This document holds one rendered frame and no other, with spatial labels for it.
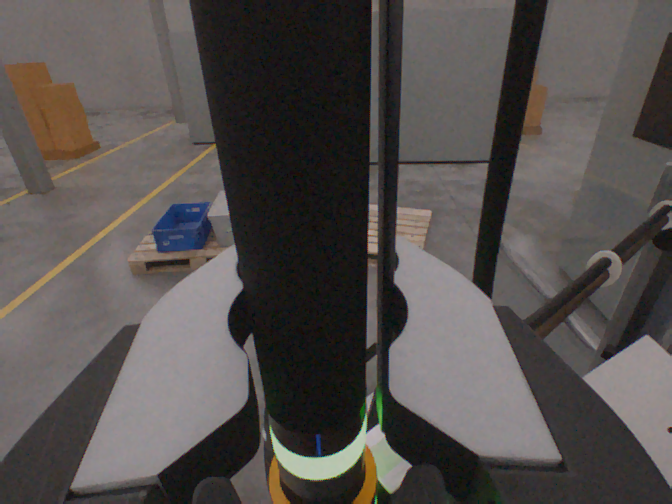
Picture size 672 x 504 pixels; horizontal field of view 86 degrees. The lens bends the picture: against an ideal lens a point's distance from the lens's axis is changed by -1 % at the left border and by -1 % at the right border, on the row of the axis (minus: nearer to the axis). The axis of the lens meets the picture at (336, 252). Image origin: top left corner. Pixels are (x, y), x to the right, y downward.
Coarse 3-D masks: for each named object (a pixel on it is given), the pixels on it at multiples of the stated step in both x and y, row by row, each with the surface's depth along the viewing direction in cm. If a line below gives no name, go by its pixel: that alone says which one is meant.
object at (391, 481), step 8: (368, 432) 19; (376, 432) 19; (368, 440) 18; (376, 440) 18; (400, 464) 17; (408, 464) 17; (392, 472) 17; (400, 472) 17; (384, 480) 17; (392, 480) 17; (400, 480) 17; (384, 488) 16; (392, 488) 16; (384, 496) 17; (392, 496) 16
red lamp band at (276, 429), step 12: (264, 396) 12; (360, 408) 11; (276, 420) 11; (360, 420) 11; (276, 432) 11; (288, 432) 11; (300, 432) 11; (324, 432) 11; (336, 432) 11; (348, 432) 11; (288, 444) 11; (300, 444) 11; (312, 444) 11; (324, 444) 11; (336, 444) 11; (348, 444) 11; (312, 456) 11
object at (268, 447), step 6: (264, 414) 73; (264, 420) 73; (264, 426) 73; (270, 432) 66; (270, 438) 66; (264, 444) 73; (270, 444) 66; (264, 450) 73; (270, 450) 67; (264, 456) 73; (270, 456) 68; (264, 462) 74; (270, 462) 69
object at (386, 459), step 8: (384, 440) 18; (376, 448) 18; (384, 448) 18; (376, 456) 17; (384, 456) 17; (392, 456) 17; (376, 464) 17; (384, 464) 17; (392, 464) 17; (384, 472) 17
